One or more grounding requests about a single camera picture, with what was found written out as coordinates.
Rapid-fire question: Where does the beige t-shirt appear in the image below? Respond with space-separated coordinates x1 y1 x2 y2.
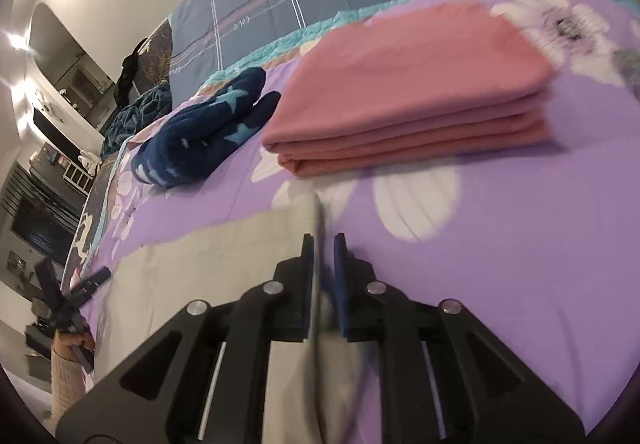
92 191 373 444

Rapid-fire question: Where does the navy star print fleece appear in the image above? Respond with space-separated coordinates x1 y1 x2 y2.
131 66 282 189

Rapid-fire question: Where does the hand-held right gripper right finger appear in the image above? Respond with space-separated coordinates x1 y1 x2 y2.
332 233 586 444

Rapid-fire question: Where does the dark branch print pillow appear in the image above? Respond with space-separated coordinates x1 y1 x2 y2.
135 18 175 89

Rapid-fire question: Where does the folded pink cloth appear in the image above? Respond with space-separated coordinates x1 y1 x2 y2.
261 1 556 179

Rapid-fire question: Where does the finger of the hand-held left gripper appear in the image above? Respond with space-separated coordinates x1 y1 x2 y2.
35 258 63 311
70 266 112 305

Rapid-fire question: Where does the white wire rack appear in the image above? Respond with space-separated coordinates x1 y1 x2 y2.
62 160 96 195

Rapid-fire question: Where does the white figurine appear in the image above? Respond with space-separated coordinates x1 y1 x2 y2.
77 151 101 175

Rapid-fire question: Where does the teal fleece blanket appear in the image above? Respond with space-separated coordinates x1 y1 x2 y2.
100 80 173 159

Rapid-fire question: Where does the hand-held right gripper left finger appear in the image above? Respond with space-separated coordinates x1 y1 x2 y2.
56 233 318 444

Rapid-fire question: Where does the purple floral bedsheet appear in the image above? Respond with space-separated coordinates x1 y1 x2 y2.
62 0 640 430

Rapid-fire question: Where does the black garment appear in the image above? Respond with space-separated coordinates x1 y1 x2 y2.
115 38 150 107

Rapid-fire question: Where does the person's left hand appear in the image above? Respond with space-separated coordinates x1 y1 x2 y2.
51 330 96 359

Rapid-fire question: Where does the dark deer print sheet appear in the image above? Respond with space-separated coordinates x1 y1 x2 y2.
62 159 126 275

